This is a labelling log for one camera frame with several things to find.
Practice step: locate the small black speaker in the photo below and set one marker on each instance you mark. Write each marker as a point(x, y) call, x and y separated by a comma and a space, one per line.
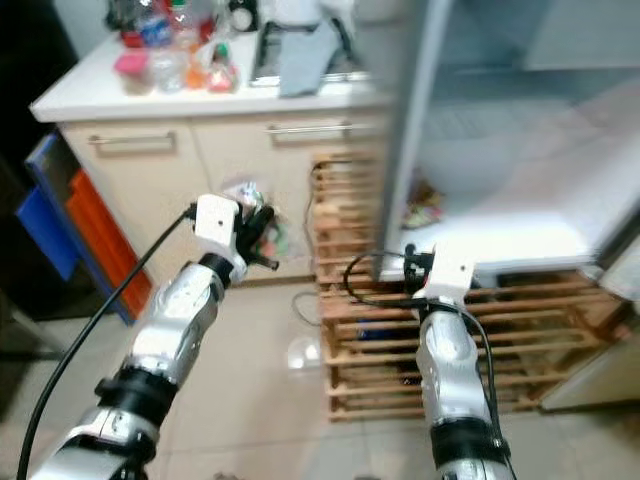
point(242, 14)

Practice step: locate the wooden slatted rack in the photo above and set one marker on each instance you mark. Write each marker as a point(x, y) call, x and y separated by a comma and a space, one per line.
point(400, 340)

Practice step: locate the small blue cutting board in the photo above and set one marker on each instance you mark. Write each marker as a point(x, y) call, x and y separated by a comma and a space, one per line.
point(45, 235)

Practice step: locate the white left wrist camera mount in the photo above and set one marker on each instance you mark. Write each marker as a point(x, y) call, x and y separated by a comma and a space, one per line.
point(218, 222)

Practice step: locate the clear container pink lid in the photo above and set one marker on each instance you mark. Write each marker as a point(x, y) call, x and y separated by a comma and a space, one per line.
point(133, 75)

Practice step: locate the cola bottle blue label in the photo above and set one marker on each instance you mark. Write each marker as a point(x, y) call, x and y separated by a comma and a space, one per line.
point(155, 28)

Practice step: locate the white island counter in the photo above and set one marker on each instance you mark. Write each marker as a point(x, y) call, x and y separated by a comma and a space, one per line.
point(595, 375)

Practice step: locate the grey cloth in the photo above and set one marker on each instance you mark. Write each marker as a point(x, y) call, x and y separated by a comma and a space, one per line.
point(307, 62)

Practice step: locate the clear bottle green cap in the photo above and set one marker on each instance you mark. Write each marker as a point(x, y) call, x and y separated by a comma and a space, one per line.
point(185, 28)

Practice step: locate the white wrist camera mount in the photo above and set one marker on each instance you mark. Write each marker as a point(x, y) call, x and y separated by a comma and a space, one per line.
point(218, 222)
point(450, 275)

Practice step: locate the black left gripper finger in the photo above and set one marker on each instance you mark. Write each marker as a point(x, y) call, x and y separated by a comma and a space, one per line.
point(265, 263)
point(265, 218)

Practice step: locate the colourful snack packet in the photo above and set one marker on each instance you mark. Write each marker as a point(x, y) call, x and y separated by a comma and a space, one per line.
point(423, 208)

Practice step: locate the steel kitchen sink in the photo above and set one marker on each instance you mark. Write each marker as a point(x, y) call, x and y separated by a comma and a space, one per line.
point(263, 58)

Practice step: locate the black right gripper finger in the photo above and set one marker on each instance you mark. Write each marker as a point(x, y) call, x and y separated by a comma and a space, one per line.
point(409, 251)

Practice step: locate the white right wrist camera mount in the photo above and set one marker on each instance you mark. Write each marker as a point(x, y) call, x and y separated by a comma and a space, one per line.
point(450, 275)

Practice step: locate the black round appliance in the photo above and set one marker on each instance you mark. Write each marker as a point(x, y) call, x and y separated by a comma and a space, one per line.
point(122, 13)

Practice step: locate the orange cutting board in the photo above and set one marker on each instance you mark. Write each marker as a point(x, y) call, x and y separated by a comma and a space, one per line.
point(105, 250)

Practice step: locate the red container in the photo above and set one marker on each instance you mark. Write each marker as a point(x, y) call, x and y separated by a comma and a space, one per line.
point(130, 40)

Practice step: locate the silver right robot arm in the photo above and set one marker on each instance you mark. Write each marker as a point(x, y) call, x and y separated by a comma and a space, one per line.
point(450, 370)

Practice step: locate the large grey blue board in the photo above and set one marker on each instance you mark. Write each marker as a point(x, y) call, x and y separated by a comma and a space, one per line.
point(52, 155)

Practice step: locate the orange juice bottle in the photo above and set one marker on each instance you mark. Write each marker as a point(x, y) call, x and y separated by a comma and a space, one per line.
point(196, 72)

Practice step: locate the silver mini fridge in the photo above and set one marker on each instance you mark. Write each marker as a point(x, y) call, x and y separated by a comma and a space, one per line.
point(520, 150)

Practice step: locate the red green sauce bottle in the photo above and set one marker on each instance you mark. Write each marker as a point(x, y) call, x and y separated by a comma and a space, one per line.
point(222, 75)

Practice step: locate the cream kitchen cabinet white top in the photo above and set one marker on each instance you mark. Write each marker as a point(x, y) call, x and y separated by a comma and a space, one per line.
point(160, 200)

